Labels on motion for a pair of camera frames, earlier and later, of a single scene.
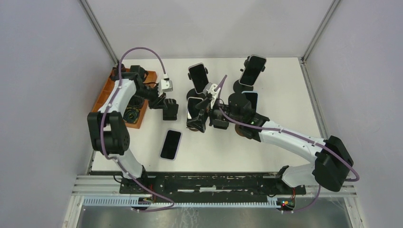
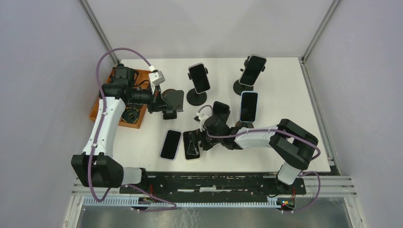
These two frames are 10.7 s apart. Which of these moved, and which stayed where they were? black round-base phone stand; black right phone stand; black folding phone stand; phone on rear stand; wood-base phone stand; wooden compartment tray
Moved: wood-base phone stand
Stayed: black right phone stand; black folding phone stand; phone on rear stand; wooden compartment tray; black round-base phone stand
